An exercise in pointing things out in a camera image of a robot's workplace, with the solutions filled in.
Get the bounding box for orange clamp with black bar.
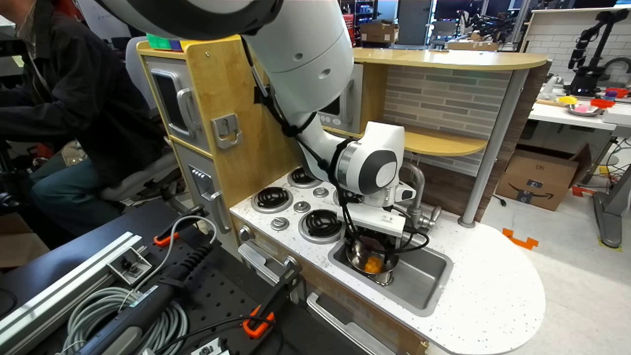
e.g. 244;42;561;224
238;301;277;340

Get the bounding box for silver bolted oven handle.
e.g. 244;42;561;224
234;224;301;285

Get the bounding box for white board panel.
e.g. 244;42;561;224
522;5;631;84

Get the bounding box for black robot stand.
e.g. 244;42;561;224
565;7;631;98

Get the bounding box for black desk leg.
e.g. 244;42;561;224
589;163;631;250

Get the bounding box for grey door with vertical handle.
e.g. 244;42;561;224
171;139;232;238

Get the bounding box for small orange clamp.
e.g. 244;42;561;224
151;228;181;250

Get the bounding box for long silver drawer handle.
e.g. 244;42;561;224
303;291;396;355

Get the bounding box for pink bowl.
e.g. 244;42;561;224
567;100;603;117

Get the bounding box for small orange object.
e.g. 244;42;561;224
360;255;384;275

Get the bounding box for grey oven door with window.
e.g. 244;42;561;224
141;56;212;153

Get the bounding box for light grey chair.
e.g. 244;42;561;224
96;35;183;204

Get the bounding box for aluminium profile rail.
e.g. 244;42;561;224
0;228;145;355

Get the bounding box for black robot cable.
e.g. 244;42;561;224
248;37;431;255

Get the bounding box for stainless steel pot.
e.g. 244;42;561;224
343;234;402;285

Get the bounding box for black cylindrical tool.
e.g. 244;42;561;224
76;222;220;355

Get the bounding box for thin white cable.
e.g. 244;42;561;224
139;212;220;283

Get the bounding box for metal corner bracket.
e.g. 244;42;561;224
106;246;153;287

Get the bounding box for white desk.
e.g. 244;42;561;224
526;96;631;133

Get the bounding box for person in dark jacket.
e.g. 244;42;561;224
0;0;169;248

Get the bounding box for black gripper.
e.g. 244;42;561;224
350;230;398;265

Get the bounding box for silver toy faucet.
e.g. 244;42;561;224
400;161;443;236

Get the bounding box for grey toy sink basin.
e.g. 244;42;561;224
327;218;455;319

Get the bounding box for distant cardboard box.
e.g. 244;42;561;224
358;19;398;46

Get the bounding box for black coil stove burner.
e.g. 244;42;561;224
295;206;347;244
250;184;295;214
285;165;321;190

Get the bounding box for coiled grey cable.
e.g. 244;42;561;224
57;283;191;355

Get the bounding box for metal latch plate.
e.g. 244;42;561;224
210;111;242;151

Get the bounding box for brown cardboard box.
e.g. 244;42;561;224
492;143;593;212

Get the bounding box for orange plastic floor piece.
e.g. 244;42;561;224
500;226;540;251

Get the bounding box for green toy block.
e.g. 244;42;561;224
143;33;175;52

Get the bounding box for silver support pole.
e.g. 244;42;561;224
457;66;530;230

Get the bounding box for wooden toy kitchen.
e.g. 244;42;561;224
134;29;554;355

